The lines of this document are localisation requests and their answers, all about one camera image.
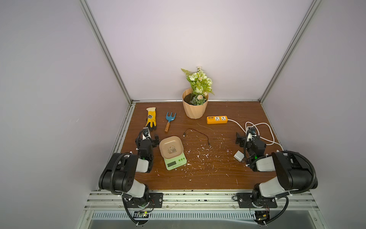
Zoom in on blue garden hand rake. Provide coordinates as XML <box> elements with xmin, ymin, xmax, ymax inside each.
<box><xmin>165</xmin><ymin>112</ymin><xmax>176</xmax><ymax>133</ymax></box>

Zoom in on green white artificial flowers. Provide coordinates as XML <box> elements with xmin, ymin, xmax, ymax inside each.
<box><xmin>181</xmin><ymin>66</ymin><xmax>213</xmax><ymax>106</ymax></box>

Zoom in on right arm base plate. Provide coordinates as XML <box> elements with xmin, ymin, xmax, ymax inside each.
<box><xmin>232</xmin><ymin>193</ymin><xmax>278</xmax><ymax>209</ymax></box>

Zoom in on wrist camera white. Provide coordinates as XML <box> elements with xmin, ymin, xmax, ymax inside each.
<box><xmin>142</xmin><ymin>127</ymin><xmax>151</xmax><ymax>140</ymax></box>
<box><xmin>246</xmin><ymin>127</ymin><xmax>257</xmax><ymax>142</ymax></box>

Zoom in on beige tray with panda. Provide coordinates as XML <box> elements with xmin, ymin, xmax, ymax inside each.
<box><xmin>159</xmin><ymin>136</ymin><xmax>184</xmax><ymax>159</ymax></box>

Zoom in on aluminium front rail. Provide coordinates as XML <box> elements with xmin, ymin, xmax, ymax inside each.
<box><xmin>83</xmin><ymin>189</ymin><xmax>319</xmax><ymax>210</ymax></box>

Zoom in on orange power strip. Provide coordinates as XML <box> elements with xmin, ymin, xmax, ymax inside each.
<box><xmin>206</xmin><ymin>115</ymin><xmax>228</xmax><ymax>125</ymax></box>

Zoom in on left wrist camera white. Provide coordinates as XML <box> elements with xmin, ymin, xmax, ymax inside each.
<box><xmin>142</xmin><ymin>127</ymin><xmax>151</xmax><ymax>140</ymax></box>

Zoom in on beige flower pot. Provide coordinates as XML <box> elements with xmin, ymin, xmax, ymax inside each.
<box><xmin>182</xmin><ymin>88</ymin><xmax>208</xmax><ymax>119</ymax></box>

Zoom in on yellow black gardening glove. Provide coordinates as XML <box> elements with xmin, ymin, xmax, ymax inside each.
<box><xmin>145</xmin><ymin>107</ymin><xmax>157</xmax><ymax>131</ymax></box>

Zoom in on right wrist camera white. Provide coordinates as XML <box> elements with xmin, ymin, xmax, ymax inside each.
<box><xmin>246</xmin><ymin>127</ymin><xmax>257</xmax><ymax>142</ymax></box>

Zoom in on white usb charger adapter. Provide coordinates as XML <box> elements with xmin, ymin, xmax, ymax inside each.
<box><xmin>234</xmin><ymin>150</ymin><xmax>245</xmax><ymax>163</ymax></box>

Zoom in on white power strip cord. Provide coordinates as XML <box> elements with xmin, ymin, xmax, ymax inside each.
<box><xmin>227</xmin><ymin>118</ymin><xmax>284</xmax><ymax>151</ymax></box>

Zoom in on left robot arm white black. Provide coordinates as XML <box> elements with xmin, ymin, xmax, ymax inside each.
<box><xmin>98</xmin><ymin>135</ymin><xmax>160</xmax><ymax>208</ymax></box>

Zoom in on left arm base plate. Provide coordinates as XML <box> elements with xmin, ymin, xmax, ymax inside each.
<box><xmin>124</xmin><ymin>192</ymin><xmax>164</xmax><ymax>209</ymax></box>

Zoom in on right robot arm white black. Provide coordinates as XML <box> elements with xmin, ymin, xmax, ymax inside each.
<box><xmin>233</xmin><ymin>129</ymin><xmax>318</xmax><ymax>209</ymax></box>

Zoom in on green electronic scale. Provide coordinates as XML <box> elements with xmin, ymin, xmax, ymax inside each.
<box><xmin>164</xmin><ymin>153</ymin><xmax>187</xmax><ymax>171</ymax></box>

